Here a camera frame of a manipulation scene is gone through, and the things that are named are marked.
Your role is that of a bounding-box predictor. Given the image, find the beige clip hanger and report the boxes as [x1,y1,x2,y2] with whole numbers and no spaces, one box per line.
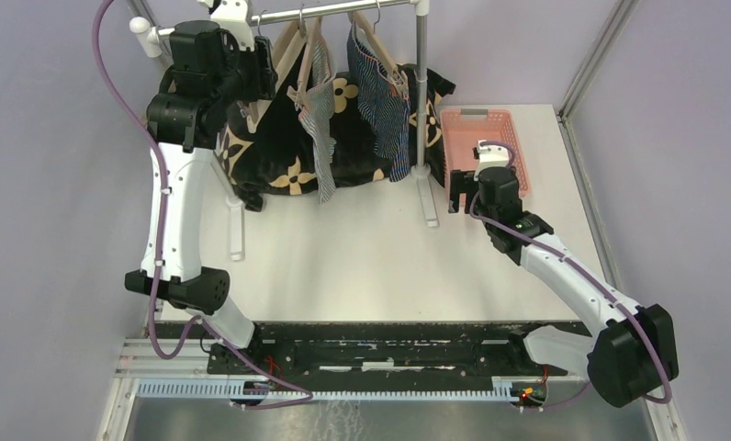
[238,19,306,133]

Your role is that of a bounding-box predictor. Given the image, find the black underwear cream waistband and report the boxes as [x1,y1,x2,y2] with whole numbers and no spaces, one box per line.
[222,56,319,212]

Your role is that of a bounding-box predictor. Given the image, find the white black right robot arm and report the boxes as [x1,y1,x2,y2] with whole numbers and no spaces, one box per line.
[468,166,679,408]

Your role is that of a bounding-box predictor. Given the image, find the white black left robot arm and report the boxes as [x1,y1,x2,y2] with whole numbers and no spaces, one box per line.
[124,20,277,374]

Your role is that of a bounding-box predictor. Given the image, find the beige hanger with striped underwear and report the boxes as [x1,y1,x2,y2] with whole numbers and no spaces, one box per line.
[287,5,322,112]

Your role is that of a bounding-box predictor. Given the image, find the grey white striped underwear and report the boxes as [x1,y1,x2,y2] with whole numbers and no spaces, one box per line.
[298,35,336,204]

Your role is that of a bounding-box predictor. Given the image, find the navy striped underwear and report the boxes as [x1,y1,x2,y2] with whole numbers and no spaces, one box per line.
[347,25,410,182]

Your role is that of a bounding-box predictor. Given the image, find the beige hanger with navy underwear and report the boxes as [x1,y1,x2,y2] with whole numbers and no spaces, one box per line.
[348,11,409,99]

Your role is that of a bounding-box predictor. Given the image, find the pink plastic basket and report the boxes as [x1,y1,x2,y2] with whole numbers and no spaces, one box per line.
[439,107,530,213]

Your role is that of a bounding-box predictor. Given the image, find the black floral blanket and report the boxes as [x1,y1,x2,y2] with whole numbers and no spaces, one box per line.
[216,62,457,198]

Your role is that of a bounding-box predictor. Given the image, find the silver white clothes rack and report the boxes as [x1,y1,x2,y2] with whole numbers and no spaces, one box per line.
[126,0,439,261]

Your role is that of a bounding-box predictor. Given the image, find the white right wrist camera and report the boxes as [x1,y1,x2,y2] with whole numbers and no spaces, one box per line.
[474,140,515,180]

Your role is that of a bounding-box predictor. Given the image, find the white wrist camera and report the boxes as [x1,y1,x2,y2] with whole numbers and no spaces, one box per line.
[197,0,255,51]
[474,140,515,180]

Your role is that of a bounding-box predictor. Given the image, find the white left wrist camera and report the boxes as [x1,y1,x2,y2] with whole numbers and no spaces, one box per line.
[197,0,255,51]

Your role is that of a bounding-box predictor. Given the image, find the light blue cable duct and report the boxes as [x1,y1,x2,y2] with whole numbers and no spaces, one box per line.
[136,377,519,403]

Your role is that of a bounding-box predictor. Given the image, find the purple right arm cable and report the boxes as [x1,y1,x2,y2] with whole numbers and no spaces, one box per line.
[467,141,674,412]

